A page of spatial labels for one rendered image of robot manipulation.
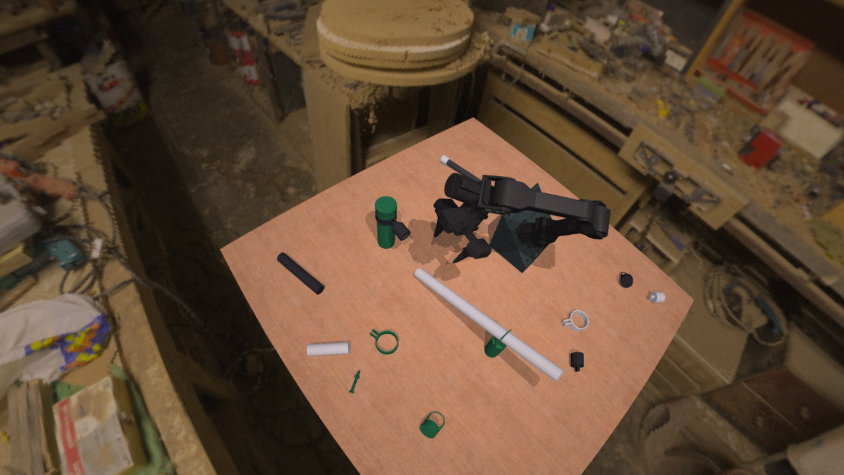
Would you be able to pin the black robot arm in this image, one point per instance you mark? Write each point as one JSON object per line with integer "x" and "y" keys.
{"x": 590, "y": 218}

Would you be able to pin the grey metal band with two ears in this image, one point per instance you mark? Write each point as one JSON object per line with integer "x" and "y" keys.
{"x": 570, "y": 323}

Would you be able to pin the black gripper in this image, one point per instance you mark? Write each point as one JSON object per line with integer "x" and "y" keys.
{"x": 476, "y": 248}

